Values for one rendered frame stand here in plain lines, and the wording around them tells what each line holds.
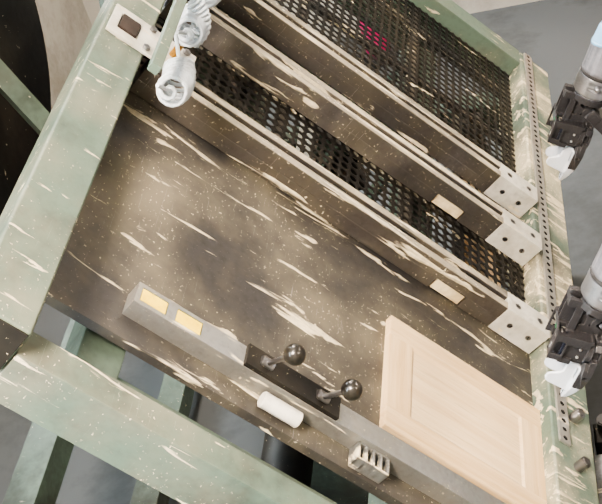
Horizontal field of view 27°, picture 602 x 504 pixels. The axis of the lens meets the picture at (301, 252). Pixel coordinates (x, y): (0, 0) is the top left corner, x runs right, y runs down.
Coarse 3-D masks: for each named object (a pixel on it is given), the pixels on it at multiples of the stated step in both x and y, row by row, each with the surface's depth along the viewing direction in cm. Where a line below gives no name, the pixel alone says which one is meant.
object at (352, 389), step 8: (344, 384) 210; (352, 384) 209; (360, 384) 210; (320, 392) 219; (336, 392) 214; (344, 392) 209; (352, 392) 209; (360, 392) 209; (320, 400) 219; (328, 400) 219; (352, 400) 210
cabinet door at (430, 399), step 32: (384, 352) 249; (416, 352) 253; (448, 352) 260; (384, 384) 241; (416, 384) 246; (448, 384) 253; (480, 384) 260; (384, 416) 233; (416, 416) 240; (448, 416) 246; (480, 416) 253; (512, 416) 260; (416, 448) 234; (448, 448) 239; (480, 448) 246; (512, 448) 253; (480, 480) 239; (512, 480) 245; (544, 480) 252
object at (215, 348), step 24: (144, 288) 210; (144, 312) 208; (168, 312) 210; (168, 336) 211; (192, 336) 210; (216, 336) 214; (216, 360) 213; (240, 360) 214; (264, 384) 216; (312, 408) 218; (336, 432) 221; (360, 432) 222; (384, 432) 226; (408, 456) 226; (408, 480) 227; (432, 480) 226; (456, 480) 230
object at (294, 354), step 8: (296, 344) 206; (288, 352) 206; (296, 352) 205; (304, 352) 206; (264, 360) 215; (272, 360) 213; (280, 360) 211; (288, 360) 206; (296, 360) 205; (304, 360) 207; (272, 368) 215
